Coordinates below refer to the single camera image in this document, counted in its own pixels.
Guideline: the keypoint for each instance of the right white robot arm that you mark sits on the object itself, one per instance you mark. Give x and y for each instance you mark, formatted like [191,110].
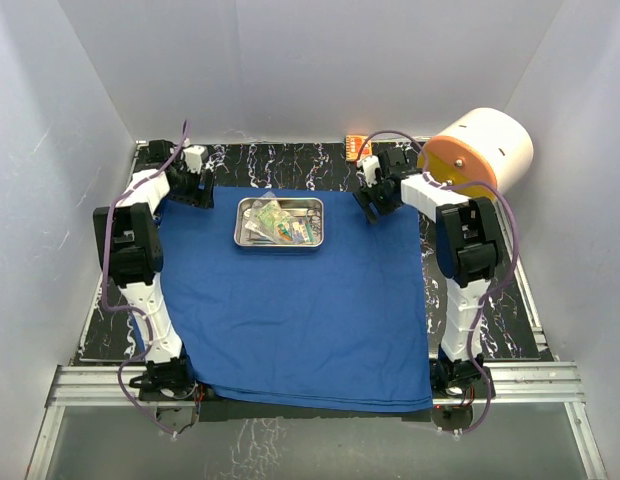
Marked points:
[468,250]

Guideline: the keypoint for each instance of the white cylindrical drawer container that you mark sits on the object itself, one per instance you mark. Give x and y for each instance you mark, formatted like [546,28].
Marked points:
[484,145]

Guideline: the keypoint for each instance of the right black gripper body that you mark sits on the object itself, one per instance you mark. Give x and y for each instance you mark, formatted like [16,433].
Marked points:
[383,203]

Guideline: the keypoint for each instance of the metal instrument tray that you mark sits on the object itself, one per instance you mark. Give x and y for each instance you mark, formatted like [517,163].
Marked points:
[280,225]

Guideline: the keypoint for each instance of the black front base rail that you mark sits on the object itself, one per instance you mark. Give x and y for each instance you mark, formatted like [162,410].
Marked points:
[210,407]

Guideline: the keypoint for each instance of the blue surgical drape cloth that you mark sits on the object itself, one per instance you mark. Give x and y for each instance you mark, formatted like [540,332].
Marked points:
[343,323]

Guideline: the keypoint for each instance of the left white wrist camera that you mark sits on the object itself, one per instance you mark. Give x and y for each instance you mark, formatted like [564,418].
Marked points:
[194,158]

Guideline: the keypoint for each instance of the green packaged surgical supplies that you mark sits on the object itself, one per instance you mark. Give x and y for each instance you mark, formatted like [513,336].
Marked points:
[270,217]

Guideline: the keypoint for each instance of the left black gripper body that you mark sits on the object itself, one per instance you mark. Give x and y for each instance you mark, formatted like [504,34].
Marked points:
[188,186]

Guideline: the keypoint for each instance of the small orange circuit board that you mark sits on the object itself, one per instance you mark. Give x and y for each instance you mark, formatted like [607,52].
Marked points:
[357,147]

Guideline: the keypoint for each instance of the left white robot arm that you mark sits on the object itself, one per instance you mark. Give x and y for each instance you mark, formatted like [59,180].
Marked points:
[131,256]

